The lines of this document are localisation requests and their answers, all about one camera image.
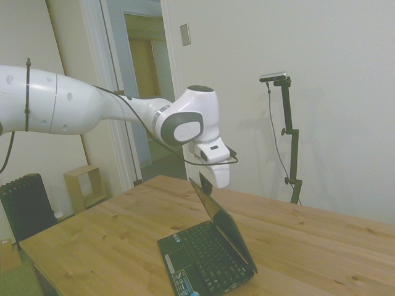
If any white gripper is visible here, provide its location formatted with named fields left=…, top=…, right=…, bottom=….
left=188, top=142, right=232, bottom=196

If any black laptop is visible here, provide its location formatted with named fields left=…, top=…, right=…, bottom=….
left=157, top=177, right=259, bottom=296

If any wooden hallway door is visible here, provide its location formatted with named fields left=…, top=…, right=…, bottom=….
left=128, top=38, right=169, bottom=140

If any open wooden box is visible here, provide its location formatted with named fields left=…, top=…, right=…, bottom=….
left=64, top=165, right=107, bottom=214

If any white open door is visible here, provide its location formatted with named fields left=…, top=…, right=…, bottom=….
left=100, top=0, right=146, bottom=186

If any black radiator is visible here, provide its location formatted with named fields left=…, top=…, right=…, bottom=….
left=0, top=173, right=58, bottom=243

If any brown cardboard box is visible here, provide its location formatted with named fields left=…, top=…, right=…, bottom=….
left=0, top=237, right=22, bottom=272

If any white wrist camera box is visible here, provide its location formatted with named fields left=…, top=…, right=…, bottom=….
left=197, top=142, right=237, bottom=163

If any grey camera cable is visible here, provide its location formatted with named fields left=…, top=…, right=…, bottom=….
left=265, top=81, right=294, bottom=186

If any black camera stand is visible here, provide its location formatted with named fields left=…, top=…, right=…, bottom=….
left=273, top=76, right=303, bottom=205

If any silver camera on stand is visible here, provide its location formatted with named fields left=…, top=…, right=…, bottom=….
left=259, top=71, right=289, bottom=83

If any beige wall switch plate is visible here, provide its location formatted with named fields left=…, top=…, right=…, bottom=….
left=180, top=23, right=191, bottom=47

